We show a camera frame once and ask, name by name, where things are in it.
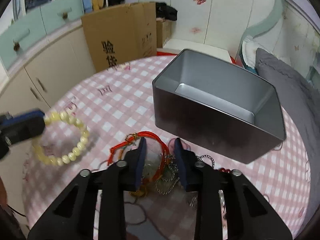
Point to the jade pendant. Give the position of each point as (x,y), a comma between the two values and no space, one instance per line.
(152,169)

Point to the pink checkered tablecloth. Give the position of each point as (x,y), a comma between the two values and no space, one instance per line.
(117,102)

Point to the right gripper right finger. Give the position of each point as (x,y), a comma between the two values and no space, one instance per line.
(187,171)

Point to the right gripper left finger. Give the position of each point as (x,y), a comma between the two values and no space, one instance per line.
(134,166)

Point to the small cardboard box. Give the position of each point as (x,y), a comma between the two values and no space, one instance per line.
(163,32)

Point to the black clothes pile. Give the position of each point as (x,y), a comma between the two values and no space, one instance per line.
(166,12)

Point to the large brown cardboard box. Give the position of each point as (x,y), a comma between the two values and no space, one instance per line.
(120,34)

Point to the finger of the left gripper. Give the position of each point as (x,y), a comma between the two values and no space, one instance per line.
(24,126)

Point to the dark metal tin box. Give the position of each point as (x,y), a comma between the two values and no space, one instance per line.
(218,106)

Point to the mint drawer cabinet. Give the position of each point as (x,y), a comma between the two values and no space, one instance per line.
(35,25)

